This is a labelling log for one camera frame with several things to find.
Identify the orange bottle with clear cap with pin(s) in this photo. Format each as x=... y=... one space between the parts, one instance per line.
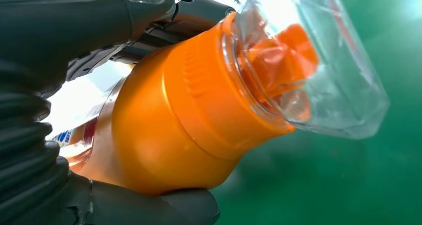
x=171 y=118

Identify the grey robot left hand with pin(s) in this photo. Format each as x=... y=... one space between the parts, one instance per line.
x=66 y=25

